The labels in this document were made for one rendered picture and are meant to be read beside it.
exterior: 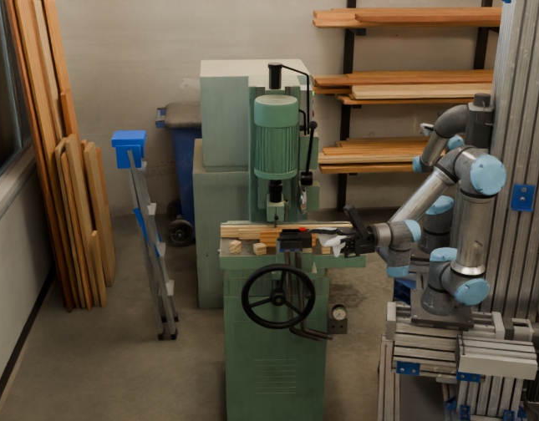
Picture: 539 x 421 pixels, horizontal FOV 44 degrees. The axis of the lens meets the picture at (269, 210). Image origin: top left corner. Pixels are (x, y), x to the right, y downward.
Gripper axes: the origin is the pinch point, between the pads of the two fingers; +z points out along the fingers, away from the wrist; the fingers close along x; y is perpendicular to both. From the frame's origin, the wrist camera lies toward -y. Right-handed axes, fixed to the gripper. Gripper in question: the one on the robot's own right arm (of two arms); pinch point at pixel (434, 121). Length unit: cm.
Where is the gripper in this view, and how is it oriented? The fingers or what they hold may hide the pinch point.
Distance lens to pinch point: 344.4
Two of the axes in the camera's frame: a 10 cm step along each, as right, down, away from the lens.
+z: -0.7, -4.0, 9.2
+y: 1.3, 9.1, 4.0
